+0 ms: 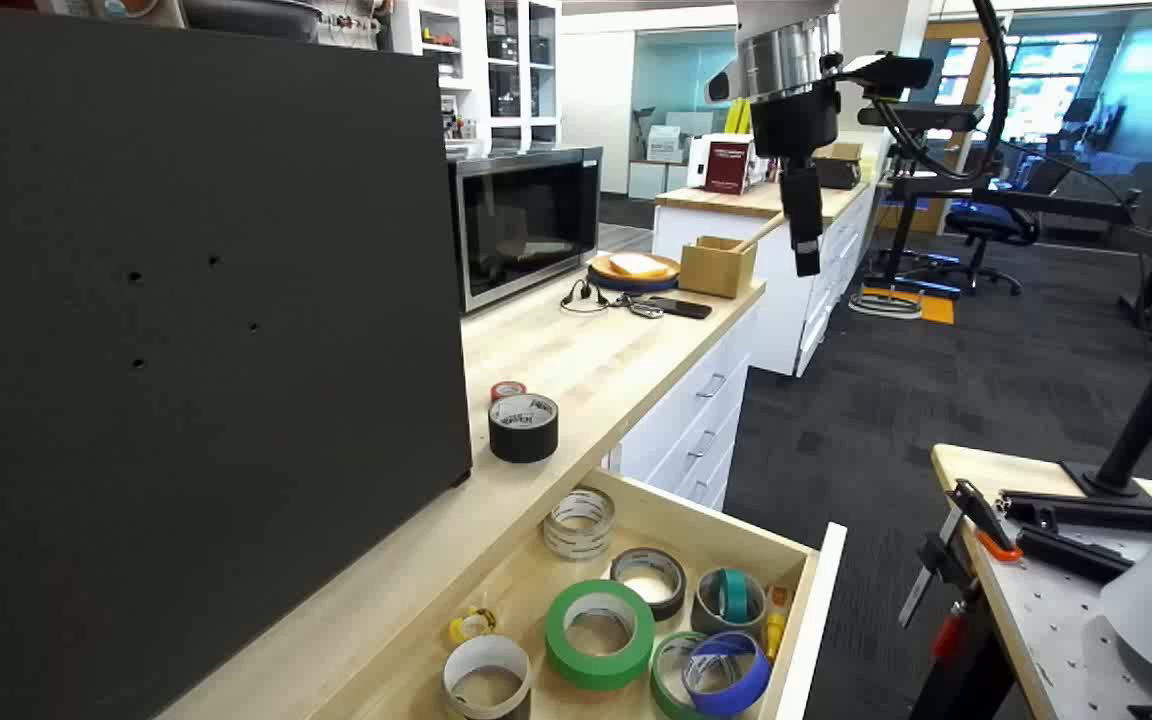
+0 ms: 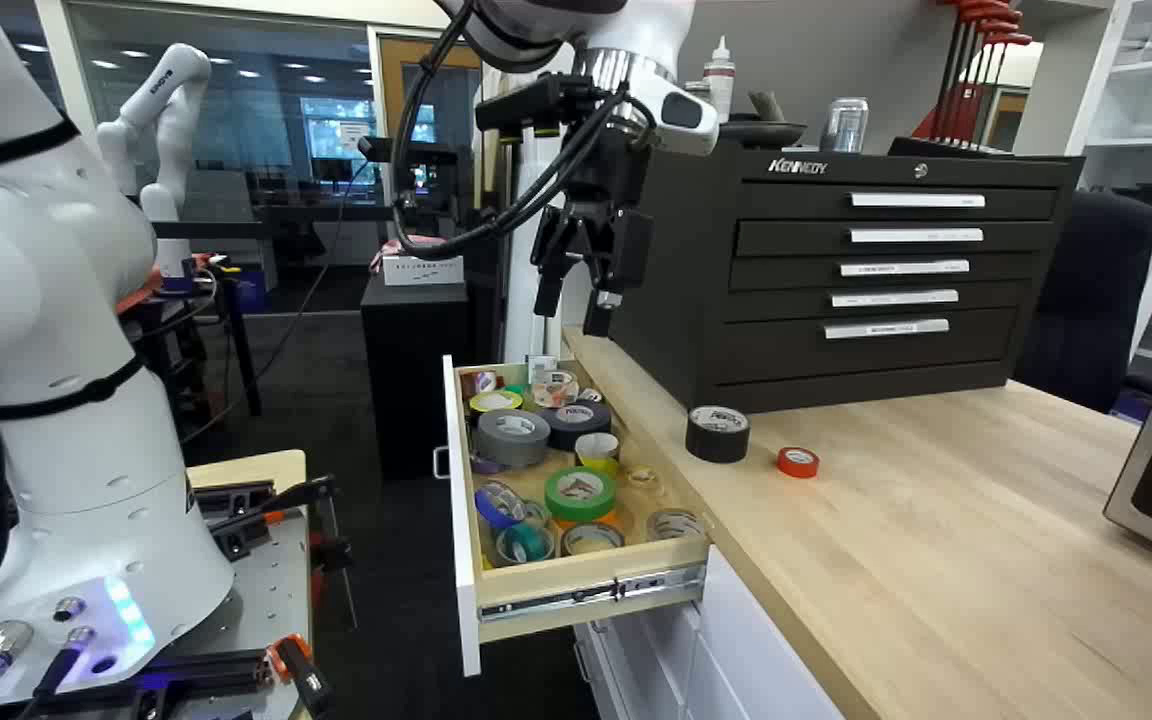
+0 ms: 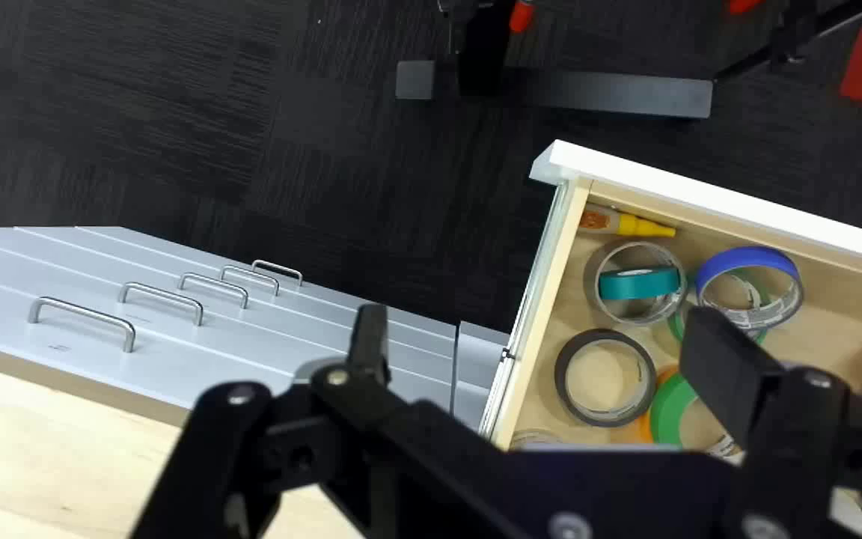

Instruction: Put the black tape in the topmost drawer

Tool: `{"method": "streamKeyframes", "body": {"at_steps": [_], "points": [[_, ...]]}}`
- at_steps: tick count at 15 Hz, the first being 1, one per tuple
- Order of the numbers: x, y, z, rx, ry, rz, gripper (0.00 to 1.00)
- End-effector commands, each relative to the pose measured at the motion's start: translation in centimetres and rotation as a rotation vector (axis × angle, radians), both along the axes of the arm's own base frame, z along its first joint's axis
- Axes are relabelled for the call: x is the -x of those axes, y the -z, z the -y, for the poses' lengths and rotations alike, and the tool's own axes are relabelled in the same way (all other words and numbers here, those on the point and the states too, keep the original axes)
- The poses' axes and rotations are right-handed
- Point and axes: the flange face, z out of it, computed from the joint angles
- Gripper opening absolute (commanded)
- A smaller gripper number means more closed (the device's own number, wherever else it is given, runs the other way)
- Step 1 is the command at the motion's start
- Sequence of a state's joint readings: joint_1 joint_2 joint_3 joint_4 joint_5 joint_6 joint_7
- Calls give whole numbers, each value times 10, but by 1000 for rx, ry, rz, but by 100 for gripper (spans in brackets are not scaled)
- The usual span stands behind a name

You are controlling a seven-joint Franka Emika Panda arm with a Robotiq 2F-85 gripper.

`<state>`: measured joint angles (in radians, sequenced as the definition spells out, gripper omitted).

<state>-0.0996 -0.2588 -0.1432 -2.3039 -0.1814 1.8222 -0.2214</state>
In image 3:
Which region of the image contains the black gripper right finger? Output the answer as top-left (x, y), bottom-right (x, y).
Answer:
top-left (679, 308), bottom-right (784, 447)

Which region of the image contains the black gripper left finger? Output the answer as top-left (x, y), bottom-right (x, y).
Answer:
top-left (348, 303), bottom-right (393, 386)

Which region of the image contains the thin green tape roll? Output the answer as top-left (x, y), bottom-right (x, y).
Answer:
top-left (667, 306), bottom-right (694, 345)

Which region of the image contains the dark grey tape roll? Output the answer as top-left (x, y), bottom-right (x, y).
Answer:
top-left (555, 330), bottom-right (658, 429)

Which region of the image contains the orange tape roll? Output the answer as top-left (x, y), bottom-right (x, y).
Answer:
top-left (629, 366), bottom-right (679, 444)

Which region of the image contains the teal tape roll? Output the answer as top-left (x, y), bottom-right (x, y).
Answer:
top-left (599, 268), bottom-right (679, 303)

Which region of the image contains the blue tape roll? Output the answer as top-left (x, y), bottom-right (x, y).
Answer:
top-left (694, 245), bottom-right (805, 332)

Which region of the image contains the white wooden open drawer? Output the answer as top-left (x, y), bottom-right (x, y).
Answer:
top-left (483, 142), bottom-right (862, 449)

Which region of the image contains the white drawer cabinet front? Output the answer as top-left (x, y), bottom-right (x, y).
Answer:
top-left (0, 224), bottom-right (508, 435)

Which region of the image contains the yellow glue bottle tip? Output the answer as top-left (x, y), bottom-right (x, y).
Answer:
top-left (580, 208), bottom-right (677, 241)

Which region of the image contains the black metal stand base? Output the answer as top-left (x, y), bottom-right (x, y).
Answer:
top-left (393, 0), bottom-right (716, 124)

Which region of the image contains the metal drawer handle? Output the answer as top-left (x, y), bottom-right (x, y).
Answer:
top-left (177, 273), bottom-right (251, 308)
top-left (219, 268), bottom-right (281, 296)
top-left (248, 259), bottom-right (306, 287)
top-left (28, 296), bottom-right (139, 354)
top-left (121, 281), bottom-right (206, 327)

